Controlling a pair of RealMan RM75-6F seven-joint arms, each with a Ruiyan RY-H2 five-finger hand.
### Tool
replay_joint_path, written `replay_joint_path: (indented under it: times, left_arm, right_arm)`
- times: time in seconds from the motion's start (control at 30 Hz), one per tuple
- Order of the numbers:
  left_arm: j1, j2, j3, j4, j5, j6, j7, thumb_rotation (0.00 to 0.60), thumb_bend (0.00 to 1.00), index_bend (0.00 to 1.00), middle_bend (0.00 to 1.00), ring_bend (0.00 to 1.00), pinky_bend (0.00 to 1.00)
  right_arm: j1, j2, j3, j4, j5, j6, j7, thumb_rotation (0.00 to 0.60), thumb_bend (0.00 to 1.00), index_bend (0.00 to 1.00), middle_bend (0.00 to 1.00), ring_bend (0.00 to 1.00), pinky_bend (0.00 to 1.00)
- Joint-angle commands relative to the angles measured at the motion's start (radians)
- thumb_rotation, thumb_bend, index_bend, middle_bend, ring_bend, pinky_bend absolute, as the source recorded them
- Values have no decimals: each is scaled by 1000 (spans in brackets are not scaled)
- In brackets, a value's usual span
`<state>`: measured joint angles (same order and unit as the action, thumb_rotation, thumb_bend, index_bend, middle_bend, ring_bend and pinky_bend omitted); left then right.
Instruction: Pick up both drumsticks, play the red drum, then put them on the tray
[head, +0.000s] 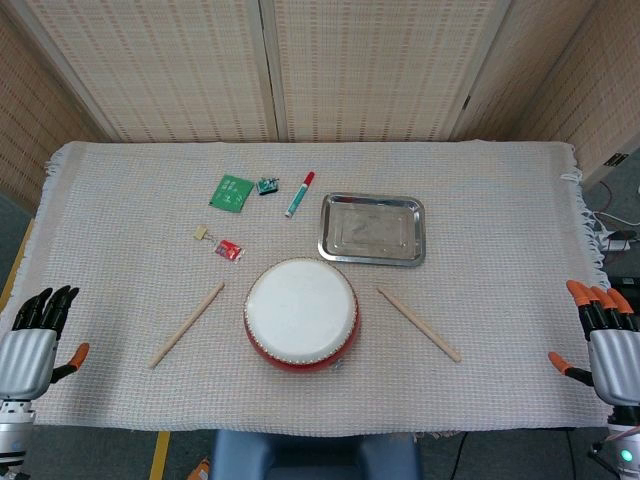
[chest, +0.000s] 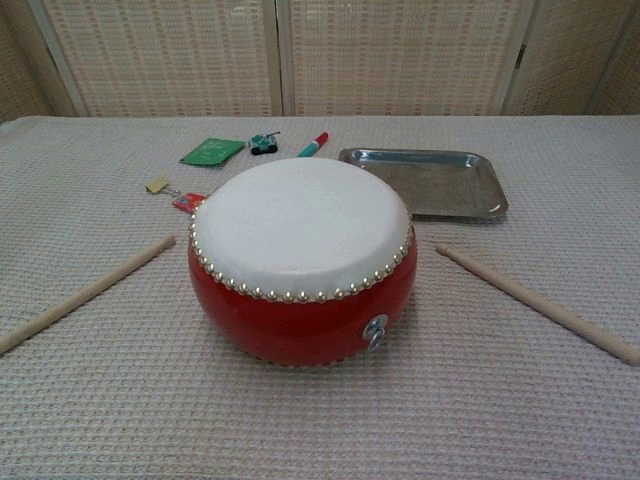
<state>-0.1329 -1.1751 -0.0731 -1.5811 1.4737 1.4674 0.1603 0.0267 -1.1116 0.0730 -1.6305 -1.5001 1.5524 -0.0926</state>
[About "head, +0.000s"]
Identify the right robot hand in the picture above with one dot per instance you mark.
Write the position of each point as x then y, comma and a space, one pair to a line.
617, 360

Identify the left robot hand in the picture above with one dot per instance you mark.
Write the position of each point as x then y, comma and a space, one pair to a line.
27, 360

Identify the wooden drumstick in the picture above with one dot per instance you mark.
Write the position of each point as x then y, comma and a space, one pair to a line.
418, 324
186, 325

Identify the red drum with white skin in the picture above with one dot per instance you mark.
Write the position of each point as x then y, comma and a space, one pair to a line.
300, 310

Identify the stainless steel tray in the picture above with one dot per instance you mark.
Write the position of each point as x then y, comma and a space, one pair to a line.
372, 230

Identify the black box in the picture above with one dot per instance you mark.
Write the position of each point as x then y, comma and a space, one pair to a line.
625, 287

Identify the white power strip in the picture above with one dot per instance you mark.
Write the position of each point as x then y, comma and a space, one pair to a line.
617, 245

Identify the white woven tablecloth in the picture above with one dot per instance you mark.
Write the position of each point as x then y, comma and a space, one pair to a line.
125, 210

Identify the black screen hinge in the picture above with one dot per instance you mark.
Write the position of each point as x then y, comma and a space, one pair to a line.
615, 159

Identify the orange packet on floor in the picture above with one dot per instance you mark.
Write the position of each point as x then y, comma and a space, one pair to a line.
201, 470

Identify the tan binder clip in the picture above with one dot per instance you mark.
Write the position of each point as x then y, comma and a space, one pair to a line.
201, 233

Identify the red candy packet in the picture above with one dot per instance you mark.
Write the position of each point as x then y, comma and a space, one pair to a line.
229, 249

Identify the green circuit board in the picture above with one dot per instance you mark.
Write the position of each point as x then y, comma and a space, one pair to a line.
230, 192

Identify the small green toy tank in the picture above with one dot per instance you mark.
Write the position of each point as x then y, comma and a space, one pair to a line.
267, 185

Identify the green marker with red cap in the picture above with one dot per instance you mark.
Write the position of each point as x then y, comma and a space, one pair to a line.
299, 196

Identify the woven folding screen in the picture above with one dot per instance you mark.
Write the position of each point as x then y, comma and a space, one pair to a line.
175, 65

